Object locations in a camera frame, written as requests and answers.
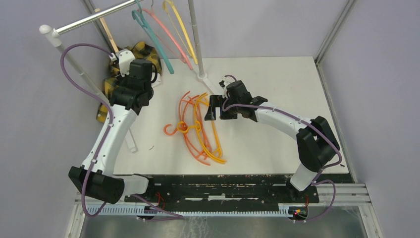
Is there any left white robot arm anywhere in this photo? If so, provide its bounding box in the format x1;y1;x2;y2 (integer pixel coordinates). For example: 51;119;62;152
68;59;156;204

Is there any amber plastic hanger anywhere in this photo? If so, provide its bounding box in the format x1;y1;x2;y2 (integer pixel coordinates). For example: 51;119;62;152
175;91;226;166

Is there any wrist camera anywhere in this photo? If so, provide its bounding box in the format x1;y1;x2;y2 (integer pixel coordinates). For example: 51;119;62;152
110;49;135;77
219;77;235;89

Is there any white cable duct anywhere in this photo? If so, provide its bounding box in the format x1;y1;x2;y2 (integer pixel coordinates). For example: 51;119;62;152
87;203;309;218

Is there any yellow plaid cloth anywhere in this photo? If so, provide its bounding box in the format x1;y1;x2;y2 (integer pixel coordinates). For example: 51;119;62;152
96;41;162;123

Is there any orange plastic hanger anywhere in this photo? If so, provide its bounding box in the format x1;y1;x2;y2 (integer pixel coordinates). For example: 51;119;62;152
163;91;212;166

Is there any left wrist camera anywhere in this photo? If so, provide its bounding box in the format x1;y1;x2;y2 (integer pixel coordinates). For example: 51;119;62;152
110;49;135;77

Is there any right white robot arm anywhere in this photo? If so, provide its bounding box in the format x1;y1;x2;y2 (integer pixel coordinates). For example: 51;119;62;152
205;80;342;202

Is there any yellow plastic hanger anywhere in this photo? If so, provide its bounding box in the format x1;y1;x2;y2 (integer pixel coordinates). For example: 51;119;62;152
162;0;198;65

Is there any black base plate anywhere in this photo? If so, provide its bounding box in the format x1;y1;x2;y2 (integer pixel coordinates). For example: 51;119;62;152
113;173;355;213

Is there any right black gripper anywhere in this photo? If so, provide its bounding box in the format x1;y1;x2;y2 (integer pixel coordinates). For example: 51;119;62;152
205;94;241;120

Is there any teal wire hanger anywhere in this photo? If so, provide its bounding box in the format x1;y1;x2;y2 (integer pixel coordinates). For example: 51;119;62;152
131;0;174;74

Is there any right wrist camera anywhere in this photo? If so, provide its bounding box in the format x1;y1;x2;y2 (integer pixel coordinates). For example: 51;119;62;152
219;77;235;89

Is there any white clothes rack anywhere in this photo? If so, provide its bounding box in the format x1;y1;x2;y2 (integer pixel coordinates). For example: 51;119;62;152
39;0;224;153

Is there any pink wire hanger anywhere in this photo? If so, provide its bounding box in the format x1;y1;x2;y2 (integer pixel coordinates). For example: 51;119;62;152
142;6;193;70

